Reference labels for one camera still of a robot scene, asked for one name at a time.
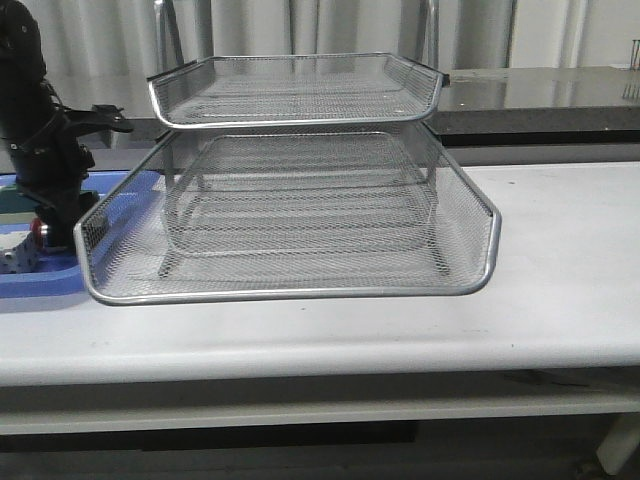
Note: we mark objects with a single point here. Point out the silver mesh tray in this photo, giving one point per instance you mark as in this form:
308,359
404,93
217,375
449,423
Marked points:
121,241
317,220
295,90

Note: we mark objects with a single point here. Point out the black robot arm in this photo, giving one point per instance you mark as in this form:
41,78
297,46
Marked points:
28,101

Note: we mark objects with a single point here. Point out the grey stone counter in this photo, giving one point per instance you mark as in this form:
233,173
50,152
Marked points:
529,106

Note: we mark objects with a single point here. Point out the red emergency stop button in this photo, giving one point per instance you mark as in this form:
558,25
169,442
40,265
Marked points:
39,232

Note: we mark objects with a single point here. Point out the white electrical component block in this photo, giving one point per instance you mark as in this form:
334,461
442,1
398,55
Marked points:
19,253

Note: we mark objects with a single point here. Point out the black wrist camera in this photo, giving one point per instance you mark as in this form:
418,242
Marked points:
99,118

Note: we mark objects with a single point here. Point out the blue plastic tray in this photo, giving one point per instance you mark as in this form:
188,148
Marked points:
57,274

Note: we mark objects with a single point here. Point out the small wire rack on counter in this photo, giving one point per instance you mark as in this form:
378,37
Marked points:
634,61

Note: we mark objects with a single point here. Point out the green terminal block component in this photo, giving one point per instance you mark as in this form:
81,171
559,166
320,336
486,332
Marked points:
16,208

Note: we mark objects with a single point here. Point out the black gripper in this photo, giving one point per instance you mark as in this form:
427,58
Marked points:
50,167

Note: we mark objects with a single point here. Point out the silver metal rack frame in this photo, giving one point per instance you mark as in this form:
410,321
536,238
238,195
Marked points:
430,40

